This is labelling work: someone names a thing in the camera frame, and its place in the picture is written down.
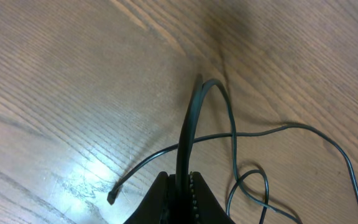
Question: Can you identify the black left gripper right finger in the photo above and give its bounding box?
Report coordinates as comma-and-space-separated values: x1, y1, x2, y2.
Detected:
190, 172, 234, 224

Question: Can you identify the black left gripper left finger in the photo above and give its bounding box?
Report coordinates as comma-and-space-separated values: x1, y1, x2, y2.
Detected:
124, 171, 168, 224

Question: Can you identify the black usb cable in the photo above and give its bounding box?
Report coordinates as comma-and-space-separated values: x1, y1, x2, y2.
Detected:
107, 73, 358, 224

